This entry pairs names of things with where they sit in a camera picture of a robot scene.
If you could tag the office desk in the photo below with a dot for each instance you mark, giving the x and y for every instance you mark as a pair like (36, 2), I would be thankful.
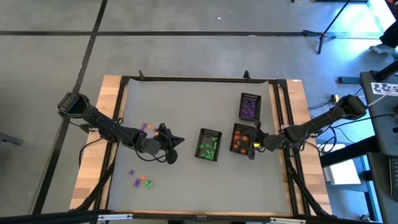
(379, 130)

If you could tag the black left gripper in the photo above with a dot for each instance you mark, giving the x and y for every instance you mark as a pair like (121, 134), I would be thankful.
(155, 145)

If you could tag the black slotted plastic basket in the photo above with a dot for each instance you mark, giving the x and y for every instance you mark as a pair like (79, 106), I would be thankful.
(241, 126)
(209, 132)
(250, 96)

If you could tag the white paper marker tag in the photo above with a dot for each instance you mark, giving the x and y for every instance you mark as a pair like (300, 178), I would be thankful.
(384, 88)

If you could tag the computer keyboard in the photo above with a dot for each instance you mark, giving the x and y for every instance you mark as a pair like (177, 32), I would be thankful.
(395, 179)

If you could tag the grey table mat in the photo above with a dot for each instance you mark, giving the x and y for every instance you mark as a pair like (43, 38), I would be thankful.
(186, 186)

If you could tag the grey chair leg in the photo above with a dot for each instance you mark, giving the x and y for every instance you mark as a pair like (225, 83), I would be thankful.
(11, 139)

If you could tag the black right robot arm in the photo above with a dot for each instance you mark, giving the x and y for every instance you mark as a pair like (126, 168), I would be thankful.
(311, 126)

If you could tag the wooden table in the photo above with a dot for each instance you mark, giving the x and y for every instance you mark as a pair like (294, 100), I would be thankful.
(93, 174)

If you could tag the black tripod stand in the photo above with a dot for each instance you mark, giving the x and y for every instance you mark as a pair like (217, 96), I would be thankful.
(321, 35)

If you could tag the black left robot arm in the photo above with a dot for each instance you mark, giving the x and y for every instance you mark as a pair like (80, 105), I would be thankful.
(105, 126)

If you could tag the silver aluminium bracket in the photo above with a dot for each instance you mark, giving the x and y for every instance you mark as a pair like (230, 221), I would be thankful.
(115, 217)
(287, 220)

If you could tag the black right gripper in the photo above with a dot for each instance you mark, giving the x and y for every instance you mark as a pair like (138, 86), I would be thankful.
(269, 141)

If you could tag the yellow power plug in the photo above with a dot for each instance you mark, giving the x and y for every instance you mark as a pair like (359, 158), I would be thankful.
(334, 98)

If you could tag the black aluminium rig frame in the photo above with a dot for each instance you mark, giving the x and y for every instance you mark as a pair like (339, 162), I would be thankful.
(186, 78)

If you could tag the person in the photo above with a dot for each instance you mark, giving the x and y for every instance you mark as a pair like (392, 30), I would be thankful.
(390, 35)

